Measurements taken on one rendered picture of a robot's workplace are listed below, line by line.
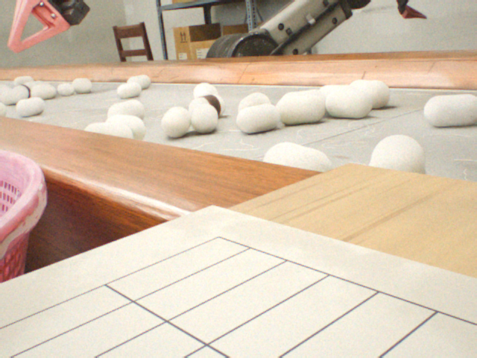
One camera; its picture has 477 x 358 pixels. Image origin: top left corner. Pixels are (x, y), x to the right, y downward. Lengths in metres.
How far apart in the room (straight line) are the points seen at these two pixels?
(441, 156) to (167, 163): 0.14
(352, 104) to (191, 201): 0.24
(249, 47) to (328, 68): 0.50
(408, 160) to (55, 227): 0.14
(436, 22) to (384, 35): 0.31
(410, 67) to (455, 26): 2.22
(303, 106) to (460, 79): 0.17
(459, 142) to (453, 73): 0.20
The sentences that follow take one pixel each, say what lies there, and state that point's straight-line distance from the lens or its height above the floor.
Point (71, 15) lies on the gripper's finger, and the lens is 0.77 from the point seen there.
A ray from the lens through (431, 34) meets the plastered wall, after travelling 2.82.
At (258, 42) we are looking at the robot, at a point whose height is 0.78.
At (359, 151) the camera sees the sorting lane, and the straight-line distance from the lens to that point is 0.30.
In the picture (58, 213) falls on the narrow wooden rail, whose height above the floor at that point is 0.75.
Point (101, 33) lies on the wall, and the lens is 5.53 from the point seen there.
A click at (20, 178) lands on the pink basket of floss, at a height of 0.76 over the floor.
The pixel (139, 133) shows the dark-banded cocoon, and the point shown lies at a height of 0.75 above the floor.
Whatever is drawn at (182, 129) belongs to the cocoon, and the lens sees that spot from 0.37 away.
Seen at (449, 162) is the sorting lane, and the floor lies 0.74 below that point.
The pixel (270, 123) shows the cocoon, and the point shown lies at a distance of 0.36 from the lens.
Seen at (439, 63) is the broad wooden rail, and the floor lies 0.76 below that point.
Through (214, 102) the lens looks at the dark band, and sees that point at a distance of 0.43.
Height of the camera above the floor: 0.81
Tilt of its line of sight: 16 degrees down
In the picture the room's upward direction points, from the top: 6 degrees counter-clockwise
